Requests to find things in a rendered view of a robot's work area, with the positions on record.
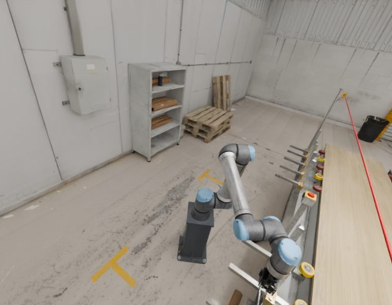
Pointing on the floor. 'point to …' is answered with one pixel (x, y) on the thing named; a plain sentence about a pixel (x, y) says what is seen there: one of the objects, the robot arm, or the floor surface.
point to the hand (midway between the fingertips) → (263, 285)
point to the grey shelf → (138, 71)
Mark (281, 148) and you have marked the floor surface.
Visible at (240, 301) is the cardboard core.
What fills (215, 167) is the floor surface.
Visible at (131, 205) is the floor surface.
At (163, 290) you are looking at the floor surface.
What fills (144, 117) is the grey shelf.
